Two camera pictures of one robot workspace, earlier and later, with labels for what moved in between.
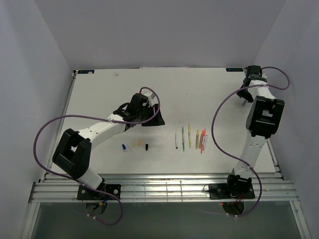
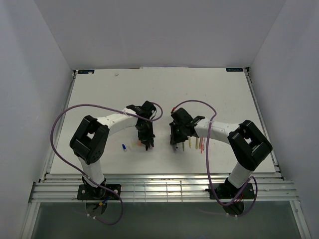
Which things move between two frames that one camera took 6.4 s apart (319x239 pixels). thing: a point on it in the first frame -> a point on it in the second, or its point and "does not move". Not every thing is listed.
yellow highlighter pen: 197,144 does not move
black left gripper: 157,121 -> 148,138
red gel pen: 203,135 does not move
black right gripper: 242,93 -> 175,139
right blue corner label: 234,69 does not move
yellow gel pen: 189,136 does not move
